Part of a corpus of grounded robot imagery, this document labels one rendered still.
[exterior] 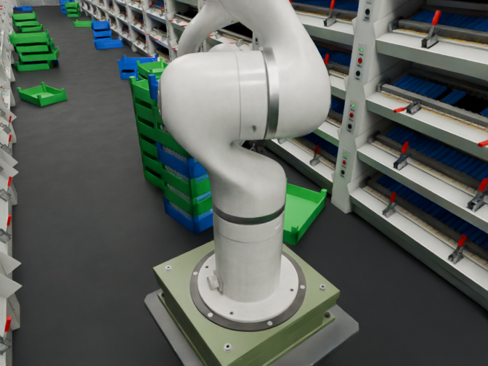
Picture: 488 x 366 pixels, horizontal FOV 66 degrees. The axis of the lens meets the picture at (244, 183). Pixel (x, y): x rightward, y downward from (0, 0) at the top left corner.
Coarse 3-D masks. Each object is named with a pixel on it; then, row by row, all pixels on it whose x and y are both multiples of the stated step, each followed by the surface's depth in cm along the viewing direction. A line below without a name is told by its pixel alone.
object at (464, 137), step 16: (400, 64) 128; (416, 64) 126; (384, 80) 127; (480, 80) 109; (368, 96) 128; (384, 96) 126; (384, 112) 123; (400, 112) 117; (416, 128) 114; (432, 128) 108; (448, 128) 105; (464, 128) 103; (464, 144) 101
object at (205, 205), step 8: (168, 192) 145; (176, 200) 142; (184, 200) 138; (192, 200) 133; (200, 200) 137; (208, 200) 139; (184, 208) 140; (192, 208) 135; (200, 208) 138; (208, 208) 141
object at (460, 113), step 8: (384, 88) 125; (392, 88) 123; (400, 96) 121; (408, 96) 118; (416, 96) 116; (424, 104) 114; (432, 104) 111; (440, 104) 109; (432, 112) 110; (448, 112) 107; (456, 112) 105; (464, 112) 104; (464, 120) 103; (472, 120) 102; (480, 120) 100
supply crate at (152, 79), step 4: (148, 76) 125; (152, 76) 124; (148, 80) 125; (152, 80) 125; (152, 84) 124; (156, 84) 126; (152, 88) 125; (156, 88) 124; (152, 92) 126; (156, 92) 125; (152, 96) 127; (156, 96) 125; (156, 100) 126
